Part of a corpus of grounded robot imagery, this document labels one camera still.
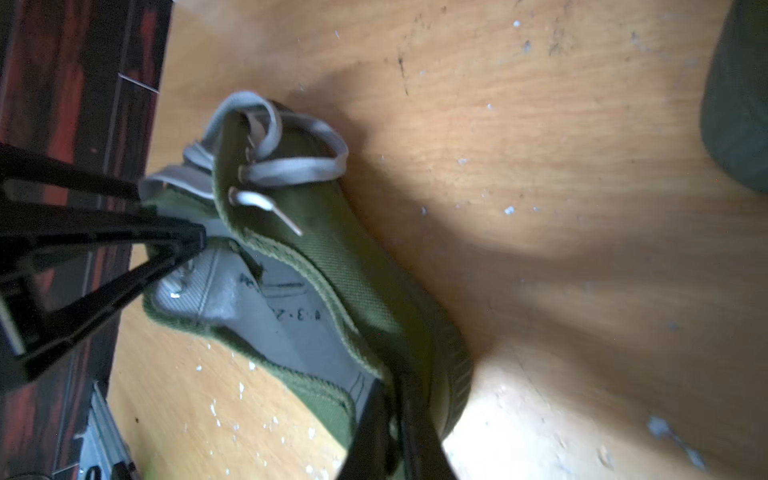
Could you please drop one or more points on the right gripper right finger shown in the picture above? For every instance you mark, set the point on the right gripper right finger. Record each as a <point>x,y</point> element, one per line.
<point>422,453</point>

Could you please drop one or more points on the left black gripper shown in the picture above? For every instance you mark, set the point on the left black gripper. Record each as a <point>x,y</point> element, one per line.
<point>47,252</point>

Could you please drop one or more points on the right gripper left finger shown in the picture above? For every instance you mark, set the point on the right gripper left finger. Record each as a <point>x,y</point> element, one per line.
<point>368,455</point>

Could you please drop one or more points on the green shoe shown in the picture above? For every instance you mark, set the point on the green shoe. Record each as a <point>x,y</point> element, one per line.
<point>733,116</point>
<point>291,279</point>

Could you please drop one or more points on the front aluminium frame rail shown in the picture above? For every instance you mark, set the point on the front aluminium frame rail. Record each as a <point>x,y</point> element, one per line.
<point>104,454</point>

